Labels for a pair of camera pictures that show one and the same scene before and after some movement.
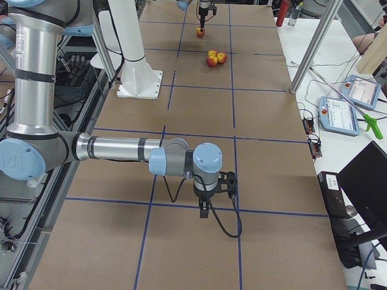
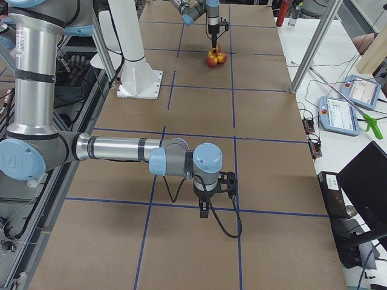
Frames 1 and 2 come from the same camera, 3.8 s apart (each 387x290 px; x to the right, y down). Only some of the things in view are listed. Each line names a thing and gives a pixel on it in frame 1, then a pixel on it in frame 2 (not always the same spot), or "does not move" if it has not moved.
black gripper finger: x=204 y=209 does not move
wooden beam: x=375 y=55 does not move
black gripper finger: x=202 y=22 to x=214 y=44
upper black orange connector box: x=308 y=125 does not move
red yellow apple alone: x=199 y=33 to x=219 y=49
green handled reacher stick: x=369 y=121 does not move
